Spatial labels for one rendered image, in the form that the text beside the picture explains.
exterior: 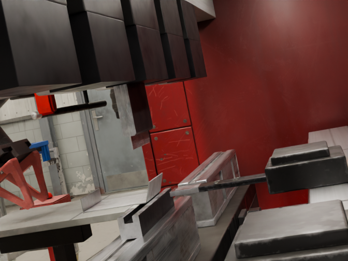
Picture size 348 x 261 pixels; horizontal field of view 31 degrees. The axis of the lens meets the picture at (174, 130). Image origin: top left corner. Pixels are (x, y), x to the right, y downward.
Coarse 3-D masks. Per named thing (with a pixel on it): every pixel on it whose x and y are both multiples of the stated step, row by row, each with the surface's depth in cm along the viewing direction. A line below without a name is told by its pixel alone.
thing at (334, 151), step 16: (304, 144) 93; (320, 144) 89; (272, 160) 86; (288, 160) 86; (304, 160) 85; (320, 160) 83; (336, 160) 83; (256, 176) 91; (272, 176) 85; (288, 176) 85; (304, 176) 84; (320, 176) 84; (336, 176) 83; (176, 192) 93; (192, 192) 92; (272, 192) 85
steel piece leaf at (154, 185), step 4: (156, 176) 94; (160, 176) 96; (152, 180) 91; (156, 180) 94; (160, 180) 96; (148, 184) 89; (152, 184) 91; (156, 184) 94; (160, 184) 97; (148, 188) 89; (152, 188) 92; (156, 188) 95; (160, 188) 97; (148, 192) 89; (152, 192) 92; (156, 192) 95; (148, 196) 90; (152, 196) 92; (148, 200) 90
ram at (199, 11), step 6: (186, 0) 132; (192, 0) 140; (198, 0) 149; (204, 0) 158; (210, 0) 170; (198, 6) 147; (204, 6) 156; (210, 6) 167; (198, 12) 155; (204, 12) 158; (210, 12) 165; (198, 18) 167; (204, 18) 170; (210, 18) 173
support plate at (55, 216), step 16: (128, 192) 104; (144, 192) 101; (32, 208) 108; (48, 208) 104; (64, 208) 100; (80, 208) 97; (128, 208) 88; (0, 224) 97; (16, 224) 93; (32, 224) 90; (48, 224) 89; (64, 224) 88; (80, 224) 88
